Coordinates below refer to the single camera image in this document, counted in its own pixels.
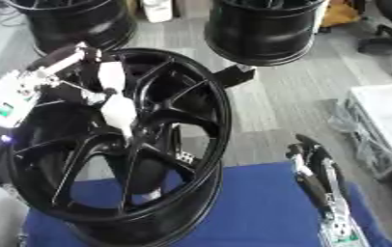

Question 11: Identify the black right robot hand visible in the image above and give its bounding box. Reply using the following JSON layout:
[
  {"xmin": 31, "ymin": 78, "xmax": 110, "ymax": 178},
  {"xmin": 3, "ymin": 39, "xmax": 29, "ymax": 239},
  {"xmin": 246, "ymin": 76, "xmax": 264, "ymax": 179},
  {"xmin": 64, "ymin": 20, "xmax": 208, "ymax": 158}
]
[{"xmin": 284, "ymin": 133, "xmax": 351, "ymax": 212}]

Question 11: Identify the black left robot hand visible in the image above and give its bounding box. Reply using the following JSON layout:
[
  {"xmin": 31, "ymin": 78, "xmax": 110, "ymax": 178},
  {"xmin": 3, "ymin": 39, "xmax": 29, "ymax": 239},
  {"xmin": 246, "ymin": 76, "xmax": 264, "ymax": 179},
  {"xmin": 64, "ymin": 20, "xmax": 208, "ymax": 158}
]
[{"xmin": 25, "ymin": 41, "xmax": 122, "ymax": 107}]

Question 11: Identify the white pin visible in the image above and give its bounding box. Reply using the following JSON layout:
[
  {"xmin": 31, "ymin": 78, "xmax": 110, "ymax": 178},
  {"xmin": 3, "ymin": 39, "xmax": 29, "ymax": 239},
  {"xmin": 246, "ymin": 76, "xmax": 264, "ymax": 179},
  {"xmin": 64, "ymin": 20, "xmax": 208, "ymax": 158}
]
[
  {"xmin": 98, "ymin": 95, "xmax": 141, "ymax": 146},
  {"xmin": 96, "ymin": 61, "xmax": 128, "ymax": 95}
]

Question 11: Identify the black wheel rim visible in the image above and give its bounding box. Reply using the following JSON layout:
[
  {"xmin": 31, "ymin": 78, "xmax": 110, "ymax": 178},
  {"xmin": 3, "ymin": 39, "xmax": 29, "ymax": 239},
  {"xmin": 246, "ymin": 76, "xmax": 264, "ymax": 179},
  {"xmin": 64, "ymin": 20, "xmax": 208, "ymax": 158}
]
[
  {"xmin": 1, "ymin": 0, "xmax": 141, "ymax": 58},
  {"xmin": 203, "ymin": 0, "xmax": 330, "ymax": 68}
]

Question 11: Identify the black spoked wheel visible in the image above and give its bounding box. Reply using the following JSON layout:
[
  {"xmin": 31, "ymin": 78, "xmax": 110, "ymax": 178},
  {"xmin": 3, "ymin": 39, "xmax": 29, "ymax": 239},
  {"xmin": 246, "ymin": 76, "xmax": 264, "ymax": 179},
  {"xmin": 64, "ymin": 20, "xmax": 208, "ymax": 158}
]
[{"xmin": 7, "ymin": 47, "xmax": 236, "ymax": 247}]

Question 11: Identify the clear plastic bag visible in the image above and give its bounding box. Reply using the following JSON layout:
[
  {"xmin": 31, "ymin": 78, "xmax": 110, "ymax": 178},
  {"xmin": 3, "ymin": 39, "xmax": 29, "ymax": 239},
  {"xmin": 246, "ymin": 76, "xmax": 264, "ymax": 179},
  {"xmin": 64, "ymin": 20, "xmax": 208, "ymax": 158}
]
[{"xmin": 325, "ymin": 98, "xmax": 392, "ymax": 179}]

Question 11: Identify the white box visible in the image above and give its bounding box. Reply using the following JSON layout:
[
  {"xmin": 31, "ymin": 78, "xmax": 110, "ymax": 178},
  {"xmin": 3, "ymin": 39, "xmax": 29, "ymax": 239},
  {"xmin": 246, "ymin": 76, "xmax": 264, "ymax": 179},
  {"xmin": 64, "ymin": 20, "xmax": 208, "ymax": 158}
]
[{"xmin": 348, "ymin": 82, "xmax": 392, "ymax": 162}]

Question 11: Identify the white container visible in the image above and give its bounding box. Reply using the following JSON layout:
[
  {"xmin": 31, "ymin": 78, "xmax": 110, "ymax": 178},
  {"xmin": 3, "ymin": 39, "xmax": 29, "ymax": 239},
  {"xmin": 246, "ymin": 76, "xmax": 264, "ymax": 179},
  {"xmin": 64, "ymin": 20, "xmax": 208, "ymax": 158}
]
[{"xmin": 140, "ymin": 0, "xmax": 176, "ymax": 24}]

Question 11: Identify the black rim stand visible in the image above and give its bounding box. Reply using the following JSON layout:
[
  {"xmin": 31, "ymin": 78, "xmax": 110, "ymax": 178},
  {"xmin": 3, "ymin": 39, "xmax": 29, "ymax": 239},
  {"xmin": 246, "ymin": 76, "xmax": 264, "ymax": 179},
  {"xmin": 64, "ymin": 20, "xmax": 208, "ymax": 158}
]
[{"xmin": 210, "ymin": 63, "xmax": 259, "ymax": 89}]

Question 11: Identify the yellow bag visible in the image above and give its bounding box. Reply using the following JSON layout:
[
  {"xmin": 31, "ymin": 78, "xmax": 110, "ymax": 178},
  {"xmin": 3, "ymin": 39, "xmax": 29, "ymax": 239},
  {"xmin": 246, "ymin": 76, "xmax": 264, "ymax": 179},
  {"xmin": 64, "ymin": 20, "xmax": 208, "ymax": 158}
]
[{"xmin": 319, "ymin": 0, "xmax": 365, "ymax": 29}]

